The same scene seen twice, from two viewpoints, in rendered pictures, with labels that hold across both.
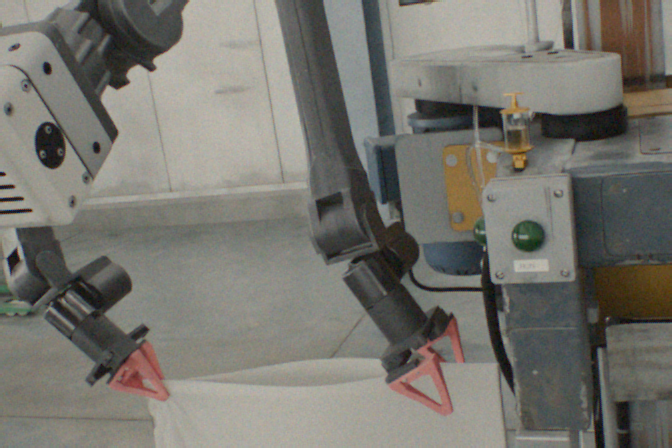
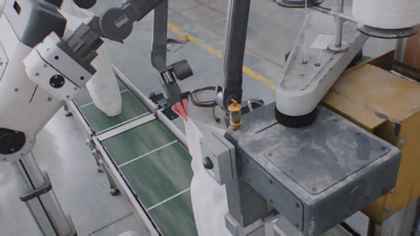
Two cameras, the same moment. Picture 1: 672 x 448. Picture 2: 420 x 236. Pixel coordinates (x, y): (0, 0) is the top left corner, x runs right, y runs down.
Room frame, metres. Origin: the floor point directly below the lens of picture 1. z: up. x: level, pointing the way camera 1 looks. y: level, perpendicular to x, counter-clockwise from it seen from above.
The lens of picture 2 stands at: (0.25, -0.63, 1.85)
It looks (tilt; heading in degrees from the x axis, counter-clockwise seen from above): 34 degrees down; 43
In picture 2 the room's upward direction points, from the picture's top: 8 degrees counter-clockwise
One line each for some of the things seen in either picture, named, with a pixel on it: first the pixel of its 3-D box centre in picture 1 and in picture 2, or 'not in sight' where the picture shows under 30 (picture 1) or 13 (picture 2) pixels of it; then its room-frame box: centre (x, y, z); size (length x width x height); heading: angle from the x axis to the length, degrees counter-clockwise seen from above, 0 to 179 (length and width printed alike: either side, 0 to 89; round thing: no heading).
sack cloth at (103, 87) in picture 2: not in sight; (93, 58); (1.64, 1.66, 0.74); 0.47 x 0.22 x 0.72; 67
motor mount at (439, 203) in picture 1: (499, 181); not in sight; (1.19, -0.24, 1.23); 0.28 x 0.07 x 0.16; 69
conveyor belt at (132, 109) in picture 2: not in sight; (82, 73); (1.90, 2.34, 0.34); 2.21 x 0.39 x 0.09; 69
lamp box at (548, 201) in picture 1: (531, 228); (218, 158); (0.75, -0.18, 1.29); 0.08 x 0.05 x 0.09; 69
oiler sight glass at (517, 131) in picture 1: (516, 129); (235, 114); (0.81, -0.19, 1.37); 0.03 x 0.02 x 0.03; 69
